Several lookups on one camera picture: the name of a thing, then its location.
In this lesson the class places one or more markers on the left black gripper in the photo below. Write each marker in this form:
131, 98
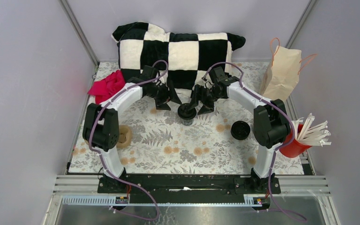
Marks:
161, 103

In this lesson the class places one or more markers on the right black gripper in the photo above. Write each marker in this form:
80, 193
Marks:
200, 90

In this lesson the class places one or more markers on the black coffee cup lid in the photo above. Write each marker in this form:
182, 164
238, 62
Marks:
185, 112

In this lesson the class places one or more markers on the black printed coffee cup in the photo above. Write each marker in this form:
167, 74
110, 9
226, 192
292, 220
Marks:
187, 121

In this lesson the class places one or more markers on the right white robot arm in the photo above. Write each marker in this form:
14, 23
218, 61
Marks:
271, 125

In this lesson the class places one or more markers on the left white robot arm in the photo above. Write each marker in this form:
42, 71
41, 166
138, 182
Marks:
101, 129

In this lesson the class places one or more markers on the black white checkered pillow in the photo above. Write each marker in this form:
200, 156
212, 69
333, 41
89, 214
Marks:
185, 56

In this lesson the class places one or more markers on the brown cardboard cup carrier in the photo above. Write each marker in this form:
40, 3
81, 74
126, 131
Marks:
125, 137

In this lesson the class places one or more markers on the pink cloth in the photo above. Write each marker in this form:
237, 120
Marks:
106, 88

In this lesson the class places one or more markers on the brown paper bag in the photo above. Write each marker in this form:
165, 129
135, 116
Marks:
283, 72

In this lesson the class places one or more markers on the red cup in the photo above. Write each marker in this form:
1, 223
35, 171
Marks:
295, 148

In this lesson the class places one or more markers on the white wrapped straws bundle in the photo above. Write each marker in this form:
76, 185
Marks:
307, 134

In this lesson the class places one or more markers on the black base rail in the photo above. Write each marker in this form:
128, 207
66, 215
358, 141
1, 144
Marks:
188, 188

